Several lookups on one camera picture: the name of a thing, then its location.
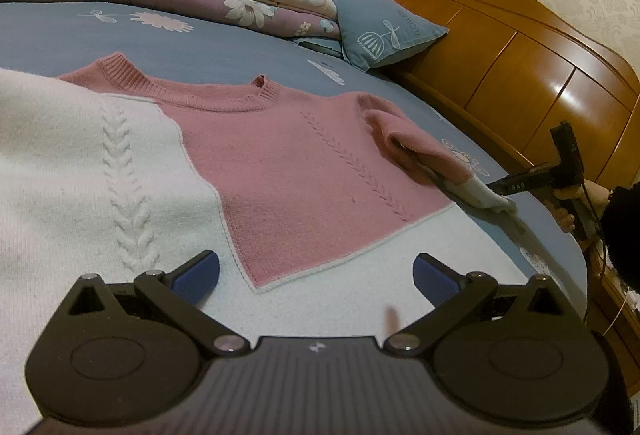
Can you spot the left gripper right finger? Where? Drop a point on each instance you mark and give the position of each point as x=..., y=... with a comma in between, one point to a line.
x=515, y=355

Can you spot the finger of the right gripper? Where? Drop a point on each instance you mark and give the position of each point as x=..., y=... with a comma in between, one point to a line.
x=533, y=178

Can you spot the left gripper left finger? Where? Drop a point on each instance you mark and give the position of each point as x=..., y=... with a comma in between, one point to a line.
x=106, y=356

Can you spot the pink and white knit sweater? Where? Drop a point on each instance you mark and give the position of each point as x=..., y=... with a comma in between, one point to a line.
x=315, y=205

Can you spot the person's right hand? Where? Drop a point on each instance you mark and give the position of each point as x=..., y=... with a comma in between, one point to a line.
x=592, y=196

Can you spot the wooden headboard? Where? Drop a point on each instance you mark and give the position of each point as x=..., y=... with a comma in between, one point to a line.
x=509, y=71

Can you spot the teal pillow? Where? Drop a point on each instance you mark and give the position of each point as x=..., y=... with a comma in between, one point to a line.
x=376, y=33

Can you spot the teal floral bed sheet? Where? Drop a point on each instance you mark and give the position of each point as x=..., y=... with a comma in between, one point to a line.
x=54, y=38

